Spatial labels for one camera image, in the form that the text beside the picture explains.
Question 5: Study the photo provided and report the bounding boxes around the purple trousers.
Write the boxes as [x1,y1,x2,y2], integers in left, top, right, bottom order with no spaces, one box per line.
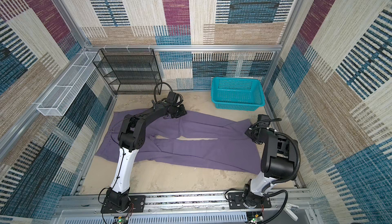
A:
[95,108,263,175]

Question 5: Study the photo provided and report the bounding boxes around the aluminium mounting rail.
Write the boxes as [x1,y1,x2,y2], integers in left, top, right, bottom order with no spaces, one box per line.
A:
[51,189,319,224]

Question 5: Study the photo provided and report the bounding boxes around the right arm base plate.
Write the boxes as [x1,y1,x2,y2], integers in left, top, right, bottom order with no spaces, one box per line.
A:
[226,192,272,209]

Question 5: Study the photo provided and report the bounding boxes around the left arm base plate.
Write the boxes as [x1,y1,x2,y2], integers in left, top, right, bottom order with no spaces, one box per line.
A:
[101,195,146,214]

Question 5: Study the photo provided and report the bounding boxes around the white handle tool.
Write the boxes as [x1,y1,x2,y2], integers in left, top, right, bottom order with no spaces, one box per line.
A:
[284,203,299,222]

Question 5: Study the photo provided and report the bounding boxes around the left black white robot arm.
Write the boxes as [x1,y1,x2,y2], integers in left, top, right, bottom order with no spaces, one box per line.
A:
[101,101,187,214]

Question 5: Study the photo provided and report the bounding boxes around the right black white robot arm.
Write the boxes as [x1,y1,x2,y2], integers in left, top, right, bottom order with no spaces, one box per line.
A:
[243,127,301,209]

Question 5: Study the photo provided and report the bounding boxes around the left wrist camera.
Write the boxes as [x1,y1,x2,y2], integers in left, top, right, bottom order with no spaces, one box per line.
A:
[165,91,183,106]

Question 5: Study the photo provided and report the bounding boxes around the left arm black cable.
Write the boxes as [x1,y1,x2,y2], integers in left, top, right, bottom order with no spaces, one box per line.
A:
[153,82,174,105]

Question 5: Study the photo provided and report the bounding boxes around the black wire mesh shelf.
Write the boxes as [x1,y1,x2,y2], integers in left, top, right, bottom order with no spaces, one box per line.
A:
[92,48,162,95]

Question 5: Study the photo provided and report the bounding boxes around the teal plastic basket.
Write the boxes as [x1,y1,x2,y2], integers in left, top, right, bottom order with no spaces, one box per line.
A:
[211,77,265,111]

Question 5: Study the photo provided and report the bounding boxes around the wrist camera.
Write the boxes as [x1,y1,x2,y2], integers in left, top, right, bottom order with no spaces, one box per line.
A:
[165,91,183,106]
[255,114,272,128]

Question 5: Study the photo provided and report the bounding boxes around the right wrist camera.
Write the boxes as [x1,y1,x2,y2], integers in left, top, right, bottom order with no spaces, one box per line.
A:
[255,114,272,128]

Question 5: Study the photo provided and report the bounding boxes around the white wire mesh tray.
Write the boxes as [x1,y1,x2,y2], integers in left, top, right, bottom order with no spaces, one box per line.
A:
[37,51,97,116]

